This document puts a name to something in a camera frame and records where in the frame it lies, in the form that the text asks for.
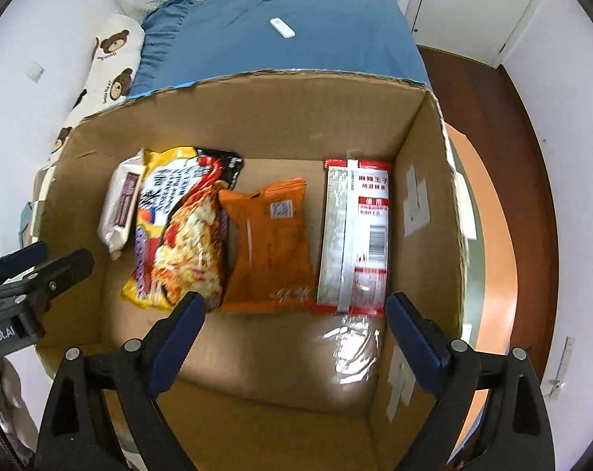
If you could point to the light blue cloth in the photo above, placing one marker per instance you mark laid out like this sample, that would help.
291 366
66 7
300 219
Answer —
28 223

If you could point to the green checkered blanket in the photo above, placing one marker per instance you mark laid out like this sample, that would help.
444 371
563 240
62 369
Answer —
497 235

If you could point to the white packet with purple label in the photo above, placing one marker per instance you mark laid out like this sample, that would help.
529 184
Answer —
122 196

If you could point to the white wall socket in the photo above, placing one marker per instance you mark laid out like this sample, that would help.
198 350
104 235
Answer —
563 358
34 69

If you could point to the white remote control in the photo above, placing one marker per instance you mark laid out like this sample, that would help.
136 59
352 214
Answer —
282 27

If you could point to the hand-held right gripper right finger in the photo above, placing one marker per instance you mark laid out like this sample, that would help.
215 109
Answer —
414 338

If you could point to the blue bedsheet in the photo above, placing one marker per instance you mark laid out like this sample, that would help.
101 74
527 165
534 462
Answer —
301 54

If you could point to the plain orange snack packet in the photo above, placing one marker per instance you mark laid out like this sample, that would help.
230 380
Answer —
272 255

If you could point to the printed cardboard box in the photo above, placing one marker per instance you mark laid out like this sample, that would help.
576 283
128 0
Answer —
277 122

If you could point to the yellow instant noodle packet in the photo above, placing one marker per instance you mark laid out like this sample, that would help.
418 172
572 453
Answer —
188 225

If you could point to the pale cloth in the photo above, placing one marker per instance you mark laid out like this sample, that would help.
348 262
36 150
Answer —
14 402

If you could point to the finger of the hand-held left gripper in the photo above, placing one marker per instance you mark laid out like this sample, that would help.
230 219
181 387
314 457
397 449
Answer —
66 266
17 257

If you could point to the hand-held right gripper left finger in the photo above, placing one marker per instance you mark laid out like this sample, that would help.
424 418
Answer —
176 343

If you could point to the bear print pillow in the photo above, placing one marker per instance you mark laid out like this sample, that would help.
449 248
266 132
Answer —
110 73

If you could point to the red and white snack packet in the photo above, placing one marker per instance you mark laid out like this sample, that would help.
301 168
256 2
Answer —
355 235

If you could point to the white door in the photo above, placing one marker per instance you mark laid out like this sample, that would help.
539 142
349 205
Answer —
473 5

